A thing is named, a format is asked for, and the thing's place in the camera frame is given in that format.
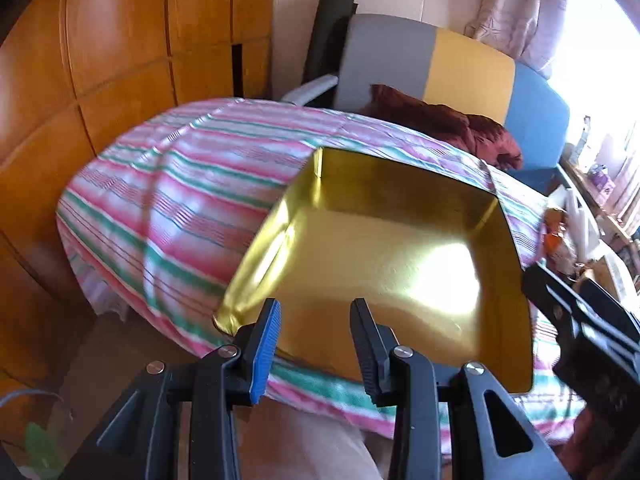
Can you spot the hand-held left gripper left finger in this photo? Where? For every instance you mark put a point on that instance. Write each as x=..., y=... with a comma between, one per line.
x=265, y=350

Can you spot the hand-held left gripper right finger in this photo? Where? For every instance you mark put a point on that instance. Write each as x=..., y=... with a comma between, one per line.
x=362, y=340

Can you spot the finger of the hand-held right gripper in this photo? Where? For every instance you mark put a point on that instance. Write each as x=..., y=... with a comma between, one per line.
x=607, y=310
x=550, y=295

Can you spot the gold square tray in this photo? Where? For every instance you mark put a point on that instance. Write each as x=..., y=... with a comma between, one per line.
x=400, y=260

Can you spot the yellow plush toy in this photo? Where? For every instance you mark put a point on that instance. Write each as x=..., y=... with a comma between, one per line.
x=555, y=217

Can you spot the wooden side table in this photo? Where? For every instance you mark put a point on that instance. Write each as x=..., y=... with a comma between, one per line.
x=610, y=210

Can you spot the purple box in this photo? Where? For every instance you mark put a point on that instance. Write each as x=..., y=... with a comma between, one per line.
x=600, y=176

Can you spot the striped pink green tablecloth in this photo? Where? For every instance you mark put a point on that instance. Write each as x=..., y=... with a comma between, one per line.
x=175, y=200

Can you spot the maroon padded jacket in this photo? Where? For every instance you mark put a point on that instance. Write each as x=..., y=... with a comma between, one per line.
x=450, y=120

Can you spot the grey yellow blue armchair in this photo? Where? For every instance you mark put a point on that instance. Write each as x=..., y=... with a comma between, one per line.
x=470, y=75

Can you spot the star patterned curtain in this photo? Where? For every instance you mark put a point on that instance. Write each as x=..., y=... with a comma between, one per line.
x=520, y=5

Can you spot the black rolled mat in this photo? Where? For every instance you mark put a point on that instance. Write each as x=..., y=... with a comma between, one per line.
x=327, y=35

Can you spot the wooden wardrobe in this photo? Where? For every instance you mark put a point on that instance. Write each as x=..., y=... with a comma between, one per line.
x=100, y=35

